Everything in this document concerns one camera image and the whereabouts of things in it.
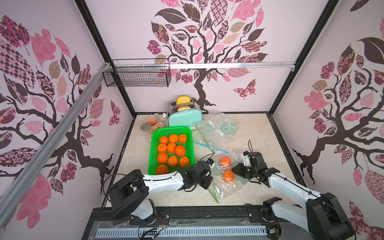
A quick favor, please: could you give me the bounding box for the orange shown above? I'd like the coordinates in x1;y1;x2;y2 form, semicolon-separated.
168;155;179;168
159;136;169;145
178;135;188;144
157;144;167;153
157;152;169;164
168;134;179;144
167;143;177;154
156;164;169;175
179;156;191;168
175;145;186;157

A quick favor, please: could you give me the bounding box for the clear green-strip bag of oranges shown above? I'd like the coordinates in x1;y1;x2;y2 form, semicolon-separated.
209;150;248;204

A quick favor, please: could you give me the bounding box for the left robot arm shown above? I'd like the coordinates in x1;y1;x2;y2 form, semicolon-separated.
108;159;215;220

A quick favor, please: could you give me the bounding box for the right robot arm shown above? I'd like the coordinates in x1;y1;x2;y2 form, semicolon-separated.
232;151;357;240

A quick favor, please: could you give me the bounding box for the green plastic basket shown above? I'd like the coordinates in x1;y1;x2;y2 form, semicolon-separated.
148;126;196;175

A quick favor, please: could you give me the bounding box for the mint green toaster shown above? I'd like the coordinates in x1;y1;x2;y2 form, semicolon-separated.
167;98;203;129

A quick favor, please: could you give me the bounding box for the pink ceramic mug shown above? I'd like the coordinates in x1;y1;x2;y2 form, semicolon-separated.
146;118;164;131

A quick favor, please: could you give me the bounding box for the yellow toast slice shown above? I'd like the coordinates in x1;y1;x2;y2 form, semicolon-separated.
177;96;192;105

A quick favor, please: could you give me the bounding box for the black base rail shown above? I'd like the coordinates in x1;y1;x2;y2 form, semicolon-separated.
83;205;301;232

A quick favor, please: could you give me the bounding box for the white slotted cable duct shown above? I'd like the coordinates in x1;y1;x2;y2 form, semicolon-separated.
95;226;268;240

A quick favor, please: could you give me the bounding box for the black wire wall basket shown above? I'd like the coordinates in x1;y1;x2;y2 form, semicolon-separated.
103;57;171;88

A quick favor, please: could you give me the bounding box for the aluminium rail bar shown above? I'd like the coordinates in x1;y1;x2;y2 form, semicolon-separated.
1;63;111;227

